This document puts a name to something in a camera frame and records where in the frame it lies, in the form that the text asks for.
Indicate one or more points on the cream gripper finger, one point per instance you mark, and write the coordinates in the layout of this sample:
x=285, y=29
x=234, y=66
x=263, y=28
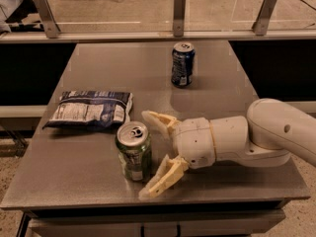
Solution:
x=168, y=174
x=164, y=123

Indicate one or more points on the metal bracket post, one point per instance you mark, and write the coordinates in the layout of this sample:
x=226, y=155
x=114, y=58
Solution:
x=260, y=26
x=51, y=28
x=179, y=11

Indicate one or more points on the left metal bracket post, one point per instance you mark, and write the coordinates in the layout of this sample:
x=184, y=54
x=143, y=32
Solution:
x=51, y=28

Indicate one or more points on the green soda can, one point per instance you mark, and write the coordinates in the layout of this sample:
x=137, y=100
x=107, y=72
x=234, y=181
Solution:
x=133, y=142

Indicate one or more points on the grey table drawer front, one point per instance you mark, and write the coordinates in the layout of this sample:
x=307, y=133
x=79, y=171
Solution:
x=197, y=224

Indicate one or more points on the metal rail beam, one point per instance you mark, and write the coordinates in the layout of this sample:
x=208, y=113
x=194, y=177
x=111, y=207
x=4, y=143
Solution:
x=40, y=37

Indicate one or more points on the blue chip bag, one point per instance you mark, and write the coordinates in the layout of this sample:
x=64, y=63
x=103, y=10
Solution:
x=94, y=109

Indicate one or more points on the right metal bracket post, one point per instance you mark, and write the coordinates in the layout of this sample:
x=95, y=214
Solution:
x=260, y=26

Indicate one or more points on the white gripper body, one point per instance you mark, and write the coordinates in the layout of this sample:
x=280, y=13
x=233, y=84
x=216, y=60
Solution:
x=194, y=140

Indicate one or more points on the blue soda can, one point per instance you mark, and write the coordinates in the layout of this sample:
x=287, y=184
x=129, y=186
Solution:
x=183, y=56

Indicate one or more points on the middle metal bracket post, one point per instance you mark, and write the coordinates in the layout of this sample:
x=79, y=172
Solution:
x=179, y=11

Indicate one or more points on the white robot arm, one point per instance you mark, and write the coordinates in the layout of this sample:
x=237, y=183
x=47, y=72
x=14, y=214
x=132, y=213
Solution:
x=265, y=137

